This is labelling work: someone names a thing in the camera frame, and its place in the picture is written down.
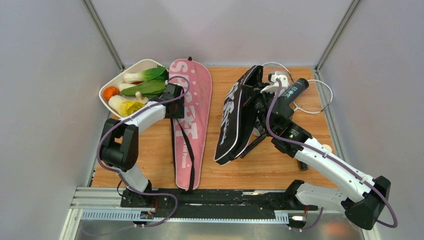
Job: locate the yellow napa cabbage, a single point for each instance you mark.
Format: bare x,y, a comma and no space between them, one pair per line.
123,106

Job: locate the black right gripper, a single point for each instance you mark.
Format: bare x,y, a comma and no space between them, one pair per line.
250,94

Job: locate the white racket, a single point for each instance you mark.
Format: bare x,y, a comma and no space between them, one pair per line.
315,99
269,70

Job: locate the white rectangular tray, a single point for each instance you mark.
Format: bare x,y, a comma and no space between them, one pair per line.
142,65

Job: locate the black racket cover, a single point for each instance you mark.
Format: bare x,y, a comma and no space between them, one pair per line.
237,121

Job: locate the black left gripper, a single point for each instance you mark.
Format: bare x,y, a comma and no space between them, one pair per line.
180,113

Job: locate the green leafy vegetable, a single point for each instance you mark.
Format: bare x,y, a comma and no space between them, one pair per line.
149,88

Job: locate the green bok choy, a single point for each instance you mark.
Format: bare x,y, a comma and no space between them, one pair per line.
159,73

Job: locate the beige mushroom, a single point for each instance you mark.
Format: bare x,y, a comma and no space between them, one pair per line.
141,98

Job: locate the black shuttlecock tube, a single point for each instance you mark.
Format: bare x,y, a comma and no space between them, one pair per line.
279,112

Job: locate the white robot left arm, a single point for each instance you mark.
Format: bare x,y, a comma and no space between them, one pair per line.
118,148

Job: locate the white tube cap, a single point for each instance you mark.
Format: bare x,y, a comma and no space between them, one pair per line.
327,148

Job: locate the pink racket cover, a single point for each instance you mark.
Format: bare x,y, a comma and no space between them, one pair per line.
190,132

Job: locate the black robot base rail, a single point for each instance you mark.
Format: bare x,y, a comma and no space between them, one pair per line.
239,205

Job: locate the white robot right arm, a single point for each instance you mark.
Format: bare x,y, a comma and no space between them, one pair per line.
360,196

